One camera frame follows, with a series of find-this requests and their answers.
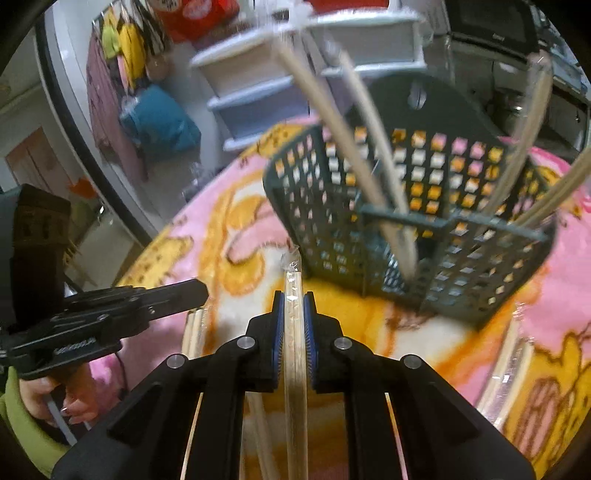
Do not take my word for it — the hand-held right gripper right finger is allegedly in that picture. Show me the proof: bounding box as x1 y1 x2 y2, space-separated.
302 292 536 480

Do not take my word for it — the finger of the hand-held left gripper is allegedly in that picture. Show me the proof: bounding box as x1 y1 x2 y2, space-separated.
139 278 209 320

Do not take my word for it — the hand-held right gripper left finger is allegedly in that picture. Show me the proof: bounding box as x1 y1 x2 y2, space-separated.
51 290 284 480

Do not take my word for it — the plastic-wrapped chopstick pair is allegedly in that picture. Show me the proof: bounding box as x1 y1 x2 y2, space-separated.
279 247 310 480

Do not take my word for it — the green perforated utensil holder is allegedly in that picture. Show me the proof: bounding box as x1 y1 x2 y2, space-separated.
262 74 557 330

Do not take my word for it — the bunch of wooden chopsticks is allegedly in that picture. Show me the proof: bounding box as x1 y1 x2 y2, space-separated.
182 37 591 480

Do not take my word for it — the person's left forearm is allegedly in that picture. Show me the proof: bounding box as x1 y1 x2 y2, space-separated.
0 369 70 478

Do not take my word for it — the person's left hand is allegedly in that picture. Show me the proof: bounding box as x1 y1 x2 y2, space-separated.
18 364 100 428

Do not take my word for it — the wooden door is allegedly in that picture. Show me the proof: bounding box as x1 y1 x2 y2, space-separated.
4 127 75 199

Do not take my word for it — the blue bag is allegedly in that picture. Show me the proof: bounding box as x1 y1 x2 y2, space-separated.
119 85 202 162

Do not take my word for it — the pink hanging garment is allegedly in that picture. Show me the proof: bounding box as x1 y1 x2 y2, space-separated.
85 32 148 185

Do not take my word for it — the brown round hanging utensil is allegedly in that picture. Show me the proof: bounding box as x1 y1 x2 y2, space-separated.
148 55 174 82

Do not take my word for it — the cream plastic storage drawer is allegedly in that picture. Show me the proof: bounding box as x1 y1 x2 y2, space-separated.
190 32 296 95

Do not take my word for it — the pink printed cartoon blanket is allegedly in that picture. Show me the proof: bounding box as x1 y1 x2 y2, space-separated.
88 115 591 480

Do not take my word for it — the lavender plastic storage drawer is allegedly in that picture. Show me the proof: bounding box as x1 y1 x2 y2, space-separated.
321 62 428 116

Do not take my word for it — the yellow hanging cloth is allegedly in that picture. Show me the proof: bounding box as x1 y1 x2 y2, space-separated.
117 21 144 90

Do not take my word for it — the lime green hanging cloth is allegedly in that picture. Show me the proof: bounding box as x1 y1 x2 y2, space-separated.
100 9 122 58

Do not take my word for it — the pale teal plastic storage drawer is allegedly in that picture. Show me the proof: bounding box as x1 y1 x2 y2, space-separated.
305 9 428 65

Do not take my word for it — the red plastic basin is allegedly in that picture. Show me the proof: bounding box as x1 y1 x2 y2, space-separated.
309 0 389 14

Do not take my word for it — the wrapped chopsticks right in basket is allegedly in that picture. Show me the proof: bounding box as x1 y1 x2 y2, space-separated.
427 37 591 153

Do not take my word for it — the blue plastic basket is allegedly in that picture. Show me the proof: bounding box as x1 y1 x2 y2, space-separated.
551 46 583 83

